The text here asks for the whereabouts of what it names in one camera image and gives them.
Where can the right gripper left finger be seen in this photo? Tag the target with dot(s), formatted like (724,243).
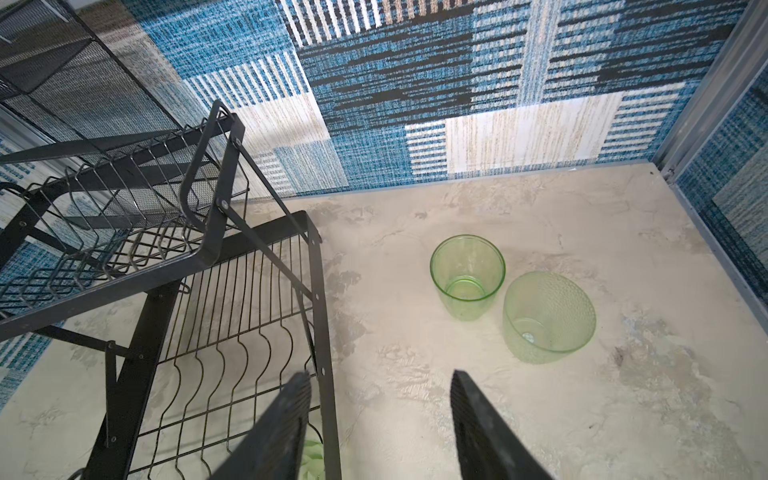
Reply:
(273,448)

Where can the bright green translucent cup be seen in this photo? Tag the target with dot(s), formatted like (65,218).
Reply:
(312,466)

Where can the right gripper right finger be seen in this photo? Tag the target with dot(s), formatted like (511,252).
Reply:
(486,446)

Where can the pale green translucent cup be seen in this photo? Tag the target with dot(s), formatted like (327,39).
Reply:
(546,317)

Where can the black wire dish rack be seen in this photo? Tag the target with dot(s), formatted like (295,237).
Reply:
(149,256)

